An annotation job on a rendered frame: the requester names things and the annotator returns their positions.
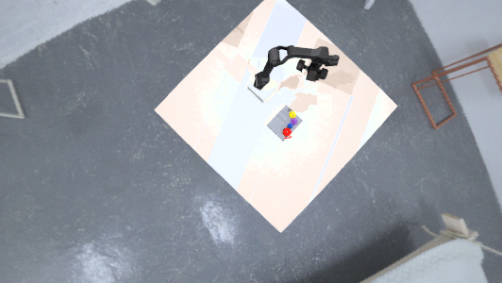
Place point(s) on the red gear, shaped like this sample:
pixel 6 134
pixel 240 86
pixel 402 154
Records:
pixel 285 132

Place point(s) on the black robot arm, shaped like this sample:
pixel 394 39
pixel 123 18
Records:
pixel 317 56

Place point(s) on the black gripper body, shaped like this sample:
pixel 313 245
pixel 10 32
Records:
pixel 301 65

